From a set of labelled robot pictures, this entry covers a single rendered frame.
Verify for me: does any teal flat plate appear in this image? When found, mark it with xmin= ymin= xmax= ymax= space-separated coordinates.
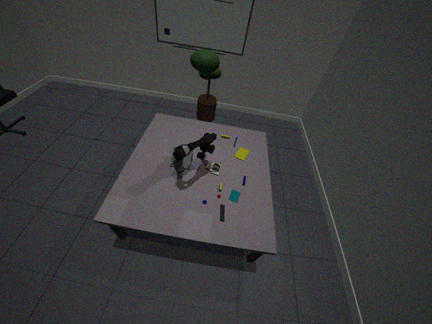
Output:
xmin=229 ymin=190 xmax=241 ymax=203

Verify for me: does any yellow flat square plate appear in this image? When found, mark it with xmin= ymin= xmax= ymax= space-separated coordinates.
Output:
xmin=234 ymin=147 xmax=250 ymax=161

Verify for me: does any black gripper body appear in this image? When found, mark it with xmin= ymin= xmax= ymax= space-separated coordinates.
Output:
xmin=197 ymin=145 xmax=208 ymax=159

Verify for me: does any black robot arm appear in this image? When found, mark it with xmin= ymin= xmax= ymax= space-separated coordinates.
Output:
xmin=173 ymin=133 xmax=217 ymax=162

